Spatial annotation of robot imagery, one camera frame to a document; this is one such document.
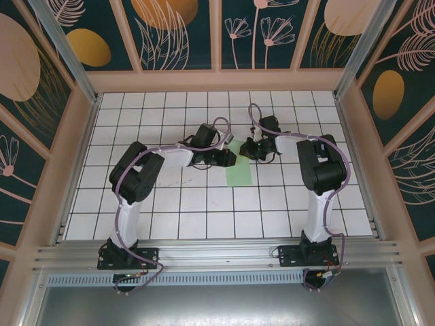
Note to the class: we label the light green paper sheet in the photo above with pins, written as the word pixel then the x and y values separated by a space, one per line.
pixel 239 175

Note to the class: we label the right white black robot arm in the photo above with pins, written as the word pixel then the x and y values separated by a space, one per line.
pixel 319 217

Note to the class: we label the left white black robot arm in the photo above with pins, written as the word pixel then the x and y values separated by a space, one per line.
pixel 125 220

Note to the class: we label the grey metal sheet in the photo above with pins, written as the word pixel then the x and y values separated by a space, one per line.
pixel 217 305

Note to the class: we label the small green circuit board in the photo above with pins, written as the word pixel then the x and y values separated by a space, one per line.
pixel 329 274

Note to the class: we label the aluminium mounting rail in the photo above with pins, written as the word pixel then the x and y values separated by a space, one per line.
pixel 217 253

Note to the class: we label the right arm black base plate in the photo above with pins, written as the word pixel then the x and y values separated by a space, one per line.
pixel 289 256

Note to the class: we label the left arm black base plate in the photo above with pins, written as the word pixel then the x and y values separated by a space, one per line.
pixel 149 258

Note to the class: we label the aluminium frame post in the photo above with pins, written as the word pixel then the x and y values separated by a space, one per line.
pixel 363 51
pixel 66 51

